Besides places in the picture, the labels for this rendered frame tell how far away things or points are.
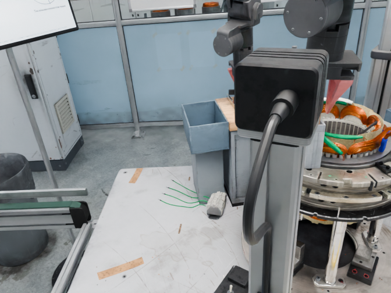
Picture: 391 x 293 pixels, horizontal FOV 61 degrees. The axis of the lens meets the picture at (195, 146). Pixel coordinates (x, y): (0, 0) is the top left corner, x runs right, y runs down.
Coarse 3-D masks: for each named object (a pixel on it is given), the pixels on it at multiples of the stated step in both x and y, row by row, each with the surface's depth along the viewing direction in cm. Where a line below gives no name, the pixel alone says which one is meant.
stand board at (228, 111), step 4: (216, 100) 103; (220, 100) 103; (224, 100) 103; (220, 104) 100; (224, 104) 100; (228, 104) 100; (224, 108) 97; (228, 108) 97; (232, 108) 97; (224, 112) 95; (228, 112) 94; (232, 112) 94; (228, 116) 92; (232, 116) 92; (228, 120) 90; (232, 120) 89; (232, 124) 88; (232, 128) 89; (236, 128) 89
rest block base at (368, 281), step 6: (378, 258) 77; (348, 270) 75; (360, 270) 74; (366, 270) 74; (372, 270) 74; (348, 276) 75; (354, 276) 74; (360, 276) 73; (372, 276) 73; (366, 282) 73
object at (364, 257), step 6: (360, 246) 77; (366, 246) 77; (360, 252) 76; (366, 252) 76; (372, 252) 77; (354, 258) 76; (360, 258) 75; (366, 258) 75; (372, 258) 76; (354, 264) 75; (360, 264) 74; (366, 264) 74; (372, 264) 74
